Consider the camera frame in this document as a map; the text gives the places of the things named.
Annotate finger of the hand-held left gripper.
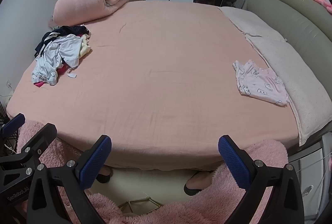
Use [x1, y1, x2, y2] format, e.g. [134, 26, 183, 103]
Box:
[0, 113, 26, 142]
[15, 123, 57, 171]

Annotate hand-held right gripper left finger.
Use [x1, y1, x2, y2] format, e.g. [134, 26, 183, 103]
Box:
[27, 135, 112, 224]

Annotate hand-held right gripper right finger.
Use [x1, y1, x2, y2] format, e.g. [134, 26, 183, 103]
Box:
[218, 135, 304, 224]

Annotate navy pants with white stripes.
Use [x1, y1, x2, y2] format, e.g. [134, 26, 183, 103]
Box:
[34, 31, 63, 60]

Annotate black slipper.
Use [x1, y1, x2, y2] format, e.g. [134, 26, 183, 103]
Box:
[95, 165, 114, 184]
[184, 171, 217, 196]

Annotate light blue printed pajama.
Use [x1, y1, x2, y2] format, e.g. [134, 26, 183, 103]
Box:
[32, 34, 83, 86]

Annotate folded pink printed pajama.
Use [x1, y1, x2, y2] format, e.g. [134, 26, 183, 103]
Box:
[233, 59, 290, 106]

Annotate white nightstand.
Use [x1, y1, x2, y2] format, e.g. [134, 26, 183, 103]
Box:
[287, 133, 332, 223]

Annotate cream garment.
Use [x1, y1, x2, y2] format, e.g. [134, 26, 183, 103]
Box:
[78, 34, 92, 60]

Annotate beige pillow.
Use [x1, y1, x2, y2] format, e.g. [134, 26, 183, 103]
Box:
[216, 6, 287, 43]
[245, 34, 332, 147]

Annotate dark navy garment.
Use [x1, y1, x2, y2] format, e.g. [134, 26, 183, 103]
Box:
[53, 25, 90, 37]

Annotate pink bed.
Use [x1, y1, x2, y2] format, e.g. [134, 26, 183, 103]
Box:
[6, 0, 301, 171]

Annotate grey padded headboard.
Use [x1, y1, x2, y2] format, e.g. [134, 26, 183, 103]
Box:
[242, 0, 332, 65]

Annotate gold wire frame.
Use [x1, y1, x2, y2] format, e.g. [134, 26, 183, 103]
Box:
[118, 196, 164, 214]

